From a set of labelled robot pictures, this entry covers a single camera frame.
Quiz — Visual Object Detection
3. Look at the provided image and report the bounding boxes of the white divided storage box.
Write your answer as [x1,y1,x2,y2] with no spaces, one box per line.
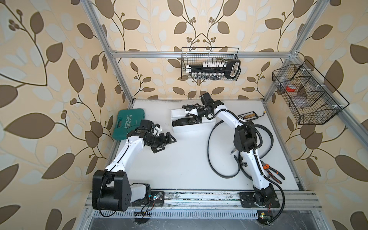
[171,109,216,133]

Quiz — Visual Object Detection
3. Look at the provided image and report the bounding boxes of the black corrugated cable conduit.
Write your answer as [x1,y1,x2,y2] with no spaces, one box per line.
[182,103,286,223]

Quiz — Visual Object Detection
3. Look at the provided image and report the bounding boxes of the red item in basket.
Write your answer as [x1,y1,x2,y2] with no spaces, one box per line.
[286,84,297,93]

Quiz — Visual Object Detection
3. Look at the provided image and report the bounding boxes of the right wire basket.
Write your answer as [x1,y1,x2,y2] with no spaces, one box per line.
[272,60,350,125]

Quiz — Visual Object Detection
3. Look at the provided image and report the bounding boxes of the green tool case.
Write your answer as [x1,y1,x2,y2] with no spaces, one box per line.
[112,108,145,140]

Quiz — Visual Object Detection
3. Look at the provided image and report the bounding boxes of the aluminium frame post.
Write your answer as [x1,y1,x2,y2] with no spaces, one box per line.
[81,0,134,109]

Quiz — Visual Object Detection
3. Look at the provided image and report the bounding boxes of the black parallel charging board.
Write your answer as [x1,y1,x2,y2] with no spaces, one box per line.
[238,111,266,121]

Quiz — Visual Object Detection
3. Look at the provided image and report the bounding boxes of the wire basket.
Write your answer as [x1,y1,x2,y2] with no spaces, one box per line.
[181,47,241,81]
[272,60,350,125]

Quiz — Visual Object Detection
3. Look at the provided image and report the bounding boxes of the orange black pliers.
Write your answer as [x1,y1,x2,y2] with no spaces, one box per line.
[261,161,286,184]

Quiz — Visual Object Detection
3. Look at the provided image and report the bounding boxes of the black socket holder set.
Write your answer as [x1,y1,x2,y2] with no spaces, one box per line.
[184,59,241,81]

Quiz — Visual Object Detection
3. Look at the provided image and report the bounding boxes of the back wire basket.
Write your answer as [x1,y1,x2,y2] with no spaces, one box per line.
[181,47,241,81]

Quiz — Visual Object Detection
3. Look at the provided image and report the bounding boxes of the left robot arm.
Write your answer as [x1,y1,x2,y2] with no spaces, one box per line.
[92,120,177,211]

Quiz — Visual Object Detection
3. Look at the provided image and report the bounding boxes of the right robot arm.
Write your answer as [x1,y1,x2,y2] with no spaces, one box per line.
[198,93,276,207]

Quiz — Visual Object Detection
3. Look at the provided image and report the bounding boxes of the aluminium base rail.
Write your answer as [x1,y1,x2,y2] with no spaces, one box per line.
[84,189,323,210]

